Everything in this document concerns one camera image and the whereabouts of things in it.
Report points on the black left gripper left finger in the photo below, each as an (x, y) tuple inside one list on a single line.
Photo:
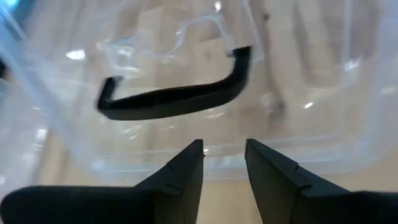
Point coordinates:
[(124, 207)]

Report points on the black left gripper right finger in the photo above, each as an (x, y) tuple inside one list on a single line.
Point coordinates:
[(311, 207)]

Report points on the clear plastic container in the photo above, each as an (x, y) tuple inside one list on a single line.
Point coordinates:
[(174, 104)]

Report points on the clear plastic storage box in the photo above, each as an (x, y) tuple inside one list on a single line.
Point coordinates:
[(46, 140)]

